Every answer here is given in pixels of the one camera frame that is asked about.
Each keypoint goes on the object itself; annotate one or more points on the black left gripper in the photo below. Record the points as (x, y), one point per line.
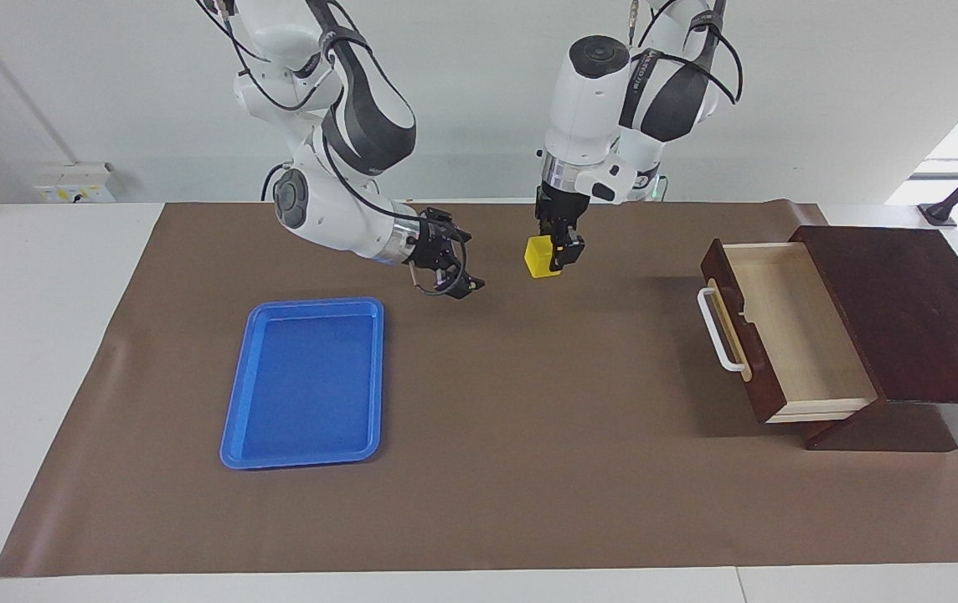
(558, 205)

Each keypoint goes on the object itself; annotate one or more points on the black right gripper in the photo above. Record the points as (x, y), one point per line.
(433, 239)

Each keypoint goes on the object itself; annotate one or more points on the yellow cube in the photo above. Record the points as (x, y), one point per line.
(539, 256)

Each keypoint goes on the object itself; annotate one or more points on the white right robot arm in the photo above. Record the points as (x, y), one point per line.
(345, 126)

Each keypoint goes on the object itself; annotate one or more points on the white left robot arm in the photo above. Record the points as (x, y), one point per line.
(596, 92)

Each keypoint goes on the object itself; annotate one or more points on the blue plastic tray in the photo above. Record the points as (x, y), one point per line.
(303, 385)

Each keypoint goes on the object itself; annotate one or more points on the brown table mat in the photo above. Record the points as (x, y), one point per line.
(529, 469)

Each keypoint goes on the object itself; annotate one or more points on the dark wooden cabinet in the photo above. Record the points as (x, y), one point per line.
(923, 318)

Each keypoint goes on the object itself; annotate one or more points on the white wall socket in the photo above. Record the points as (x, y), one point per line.
(73, 188)

